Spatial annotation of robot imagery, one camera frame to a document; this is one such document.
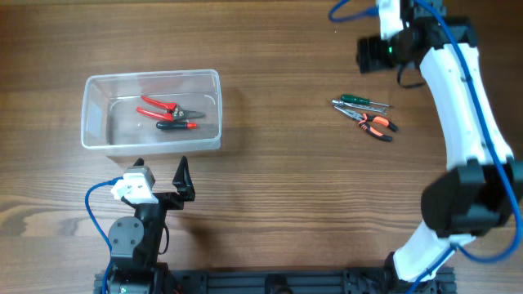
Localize blue cable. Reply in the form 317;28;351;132
328;0;523;294
84;177;124;294

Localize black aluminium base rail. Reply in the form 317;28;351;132
92;265;457;294

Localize clear plastic container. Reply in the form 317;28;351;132
81;69;222;156

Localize red handled snips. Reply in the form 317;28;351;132
136;96;205;122

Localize blue left cable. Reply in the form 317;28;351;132
84;177;124;294

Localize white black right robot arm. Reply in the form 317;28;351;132
356;1;522;290

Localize black red handled screwdriver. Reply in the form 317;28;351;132
156;121;198;131

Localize orange black long-nose pliers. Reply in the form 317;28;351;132
333;105;399;143

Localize green handled screwdriver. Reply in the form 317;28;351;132
341;94;389;107

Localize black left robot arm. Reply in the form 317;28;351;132
93;157;195;294

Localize silver combination wrench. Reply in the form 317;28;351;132
331;100;387;114

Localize blue right cable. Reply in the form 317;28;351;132
328;0;523;294

